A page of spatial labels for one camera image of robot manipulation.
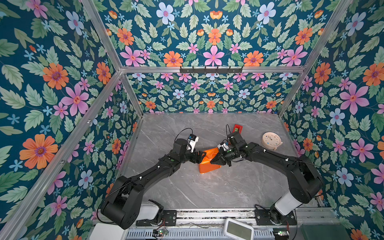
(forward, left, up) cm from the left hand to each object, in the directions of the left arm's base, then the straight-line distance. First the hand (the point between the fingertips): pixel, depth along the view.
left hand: (203, 149), depth 83 cm
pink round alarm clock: (+11, -48, -12) cm, 50 cm away
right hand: (-7, -4, 0) cm, 8 cm away
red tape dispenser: (+19, -25, -7) cm, 32 cm away
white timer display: (-38, -12, -9) cm, 41 cm away
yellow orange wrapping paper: (-8, -1, -5) cm, 9 cm away
